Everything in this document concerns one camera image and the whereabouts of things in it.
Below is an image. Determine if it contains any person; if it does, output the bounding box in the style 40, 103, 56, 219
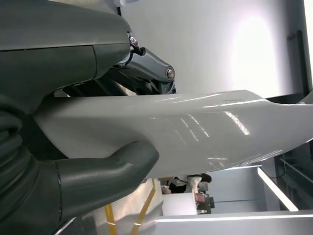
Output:
160, 173, 212, 195

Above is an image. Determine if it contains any white block with light strip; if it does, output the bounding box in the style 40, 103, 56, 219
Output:
155, 209, 313, 235

